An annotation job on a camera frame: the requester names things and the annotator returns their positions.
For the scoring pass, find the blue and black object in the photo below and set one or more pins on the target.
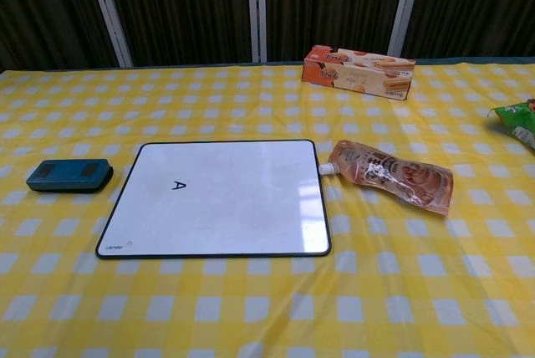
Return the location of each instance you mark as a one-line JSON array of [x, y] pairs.
[[67, 176]]

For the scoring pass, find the white placemat with dark border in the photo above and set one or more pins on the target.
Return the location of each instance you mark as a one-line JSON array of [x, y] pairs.
[[234, 207]]

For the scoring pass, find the orange biscuit box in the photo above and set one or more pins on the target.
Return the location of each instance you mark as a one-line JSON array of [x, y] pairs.
[[359, 75]]

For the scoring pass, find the orange spouted drink pouch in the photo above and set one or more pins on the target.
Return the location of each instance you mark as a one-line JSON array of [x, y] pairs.
[[393, 176]]

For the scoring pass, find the yellow white checkered tablecloth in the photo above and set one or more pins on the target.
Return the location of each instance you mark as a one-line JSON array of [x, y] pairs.
[[267, 299]]

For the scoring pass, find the green peanut snack bag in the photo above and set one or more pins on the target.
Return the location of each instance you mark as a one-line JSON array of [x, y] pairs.
[[520, 124]]

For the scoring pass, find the white partition frame post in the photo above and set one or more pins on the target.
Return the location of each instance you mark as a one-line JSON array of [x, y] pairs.
[[108, 11], [405, 6], [257, 6]]

